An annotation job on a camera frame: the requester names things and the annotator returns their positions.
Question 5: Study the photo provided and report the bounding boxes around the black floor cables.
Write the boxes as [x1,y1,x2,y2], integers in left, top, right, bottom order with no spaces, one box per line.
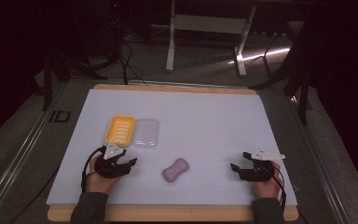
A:
[105,31,148,86]

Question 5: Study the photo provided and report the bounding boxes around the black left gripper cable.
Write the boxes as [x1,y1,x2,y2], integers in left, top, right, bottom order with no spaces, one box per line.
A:
[80,145,106,193]

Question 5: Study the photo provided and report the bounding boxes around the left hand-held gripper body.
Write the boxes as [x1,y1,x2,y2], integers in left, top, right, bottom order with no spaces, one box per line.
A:
[93,141,132,179]

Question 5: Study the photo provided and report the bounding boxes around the dark metal stand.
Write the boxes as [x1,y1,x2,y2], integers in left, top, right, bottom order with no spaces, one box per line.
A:
[41,46,108,112]

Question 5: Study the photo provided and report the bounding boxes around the person's right hand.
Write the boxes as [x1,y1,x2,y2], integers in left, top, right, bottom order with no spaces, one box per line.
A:
[254,161,282,200]

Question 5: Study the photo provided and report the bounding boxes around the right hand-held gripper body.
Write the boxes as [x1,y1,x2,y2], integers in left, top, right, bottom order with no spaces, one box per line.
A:
[238,147,286,183]

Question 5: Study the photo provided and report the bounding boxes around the white work board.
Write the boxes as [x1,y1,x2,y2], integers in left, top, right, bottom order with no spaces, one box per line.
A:
[47,83,300,223]

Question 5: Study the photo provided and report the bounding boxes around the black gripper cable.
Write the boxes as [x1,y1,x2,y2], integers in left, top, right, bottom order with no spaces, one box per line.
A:
[269,166,288,217]
[80,145,106,193]

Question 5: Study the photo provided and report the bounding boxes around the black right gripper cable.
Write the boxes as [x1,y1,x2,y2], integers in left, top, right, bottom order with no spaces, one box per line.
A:
[269,166,288,217]

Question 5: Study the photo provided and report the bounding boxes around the white desk frame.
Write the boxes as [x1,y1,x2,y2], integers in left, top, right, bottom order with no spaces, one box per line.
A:
[165,0,258,78]

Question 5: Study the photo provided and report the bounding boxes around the metal floor rail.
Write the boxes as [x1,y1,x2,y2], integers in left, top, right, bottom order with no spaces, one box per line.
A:
[0,81,70,224]
[287,94,353,224]

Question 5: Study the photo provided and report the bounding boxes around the yellow soap dish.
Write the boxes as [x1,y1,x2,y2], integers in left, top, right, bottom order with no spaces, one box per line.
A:
[103,114,136,147]

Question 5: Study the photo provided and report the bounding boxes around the clear plastic soap dish lid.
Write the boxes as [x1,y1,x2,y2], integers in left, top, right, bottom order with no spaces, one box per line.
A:
[131,118,160,150]

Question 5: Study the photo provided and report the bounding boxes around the person's left hand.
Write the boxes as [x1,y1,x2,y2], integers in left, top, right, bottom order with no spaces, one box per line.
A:
[85,154,123,195]

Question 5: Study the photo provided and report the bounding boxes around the purple soap bar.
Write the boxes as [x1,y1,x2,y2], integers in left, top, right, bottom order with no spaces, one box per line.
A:
[162,157,190,183]

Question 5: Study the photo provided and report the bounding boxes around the white table mat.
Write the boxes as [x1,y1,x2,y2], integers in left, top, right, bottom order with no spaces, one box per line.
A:
[46,88,298,207]

